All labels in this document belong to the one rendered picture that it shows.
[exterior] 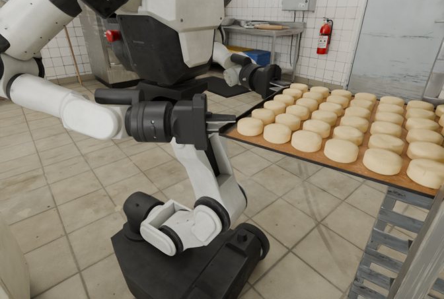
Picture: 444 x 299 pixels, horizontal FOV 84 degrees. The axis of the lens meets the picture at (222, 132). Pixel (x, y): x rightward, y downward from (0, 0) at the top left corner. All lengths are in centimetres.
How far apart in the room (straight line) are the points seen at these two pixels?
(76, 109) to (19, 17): 20
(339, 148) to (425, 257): 17
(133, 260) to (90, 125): 87
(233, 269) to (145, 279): 37
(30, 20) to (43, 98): 15
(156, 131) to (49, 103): 23
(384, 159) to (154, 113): 40
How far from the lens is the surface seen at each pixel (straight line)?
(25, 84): 65
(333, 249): 161
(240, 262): 121
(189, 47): 68
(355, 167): 43
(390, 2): 413
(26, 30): 64
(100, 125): 53
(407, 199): 91
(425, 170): 44
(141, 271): 126
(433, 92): 80
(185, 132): 51
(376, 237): 102
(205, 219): 84
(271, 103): 60
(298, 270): 147
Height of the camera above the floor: 117
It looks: 26 degrees down
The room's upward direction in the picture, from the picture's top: straight up
